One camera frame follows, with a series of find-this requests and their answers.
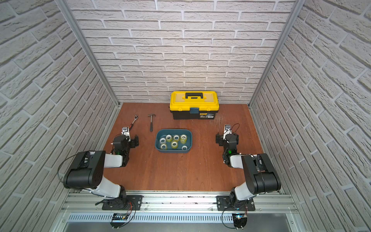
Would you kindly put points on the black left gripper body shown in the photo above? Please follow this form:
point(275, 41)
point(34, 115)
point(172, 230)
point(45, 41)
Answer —
point(132, 141)

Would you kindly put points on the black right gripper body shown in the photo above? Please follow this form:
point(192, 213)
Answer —
point(222, 143)

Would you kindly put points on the yellow tape roll six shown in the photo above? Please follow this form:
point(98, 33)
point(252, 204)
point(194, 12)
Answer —
point(183, 138)

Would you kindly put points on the yellow tape roll one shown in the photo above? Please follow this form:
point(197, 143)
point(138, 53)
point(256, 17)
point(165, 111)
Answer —
point(169, 138)

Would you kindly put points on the yellow tape roll three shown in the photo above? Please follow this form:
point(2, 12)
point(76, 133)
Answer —
point(174, 144)

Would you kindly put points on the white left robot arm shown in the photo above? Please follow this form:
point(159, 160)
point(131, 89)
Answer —
point(86, 170)

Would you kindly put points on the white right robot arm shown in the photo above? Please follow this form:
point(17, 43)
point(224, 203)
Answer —
point(260, 174)

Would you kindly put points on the teal plastic storage box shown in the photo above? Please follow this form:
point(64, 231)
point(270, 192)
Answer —
point(164, 132)

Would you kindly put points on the grey claw hammer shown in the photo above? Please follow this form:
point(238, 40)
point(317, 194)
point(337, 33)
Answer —
point(151, 121)

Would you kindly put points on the yellow black toolbox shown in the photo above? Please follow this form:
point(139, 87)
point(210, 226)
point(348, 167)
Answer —
point(194, 105)

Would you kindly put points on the left green circuit board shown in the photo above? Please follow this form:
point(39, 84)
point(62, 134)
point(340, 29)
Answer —
point(120, 218)

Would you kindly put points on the green circuit board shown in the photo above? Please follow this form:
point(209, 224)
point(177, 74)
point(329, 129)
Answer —
point(120, 218)
point(239, 221)

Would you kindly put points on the right green circuit board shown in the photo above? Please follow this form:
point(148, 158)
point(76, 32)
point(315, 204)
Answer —
point(239, 221)

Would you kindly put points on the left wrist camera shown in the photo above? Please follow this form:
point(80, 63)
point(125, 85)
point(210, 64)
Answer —
point(125, 131)

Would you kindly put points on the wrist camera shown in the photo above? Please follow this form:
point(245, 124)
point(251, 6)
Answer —
point(227, 129)
point(125, 131)

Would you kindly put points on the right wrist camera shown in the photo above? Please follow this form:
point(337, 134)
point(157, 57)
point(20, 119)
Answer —
point(227, 129)

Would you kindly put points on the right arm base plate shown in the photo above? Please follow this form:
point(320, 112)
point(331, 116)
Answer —
point(224, 202)

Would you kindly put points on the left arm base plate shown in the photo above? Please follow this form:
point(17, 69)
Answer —
point(131, 201)

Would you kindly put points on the aluminium front rail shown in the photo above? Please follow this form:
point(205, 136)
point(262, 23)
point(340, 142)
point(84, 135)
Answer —
point(173, 207)

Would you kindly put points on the aluminium frame left post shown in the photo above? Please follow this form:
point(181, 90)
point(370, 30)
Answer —
point(67, 13)

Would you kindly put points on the aluminium frame post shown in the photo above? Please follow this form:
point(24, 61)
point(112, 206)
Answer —
point(67, 13)
point(297, 7)

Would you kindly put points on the aluminium frame right post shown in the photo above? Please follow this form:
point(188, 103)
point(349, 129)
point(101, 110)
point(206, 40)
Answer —
point(297, 7)

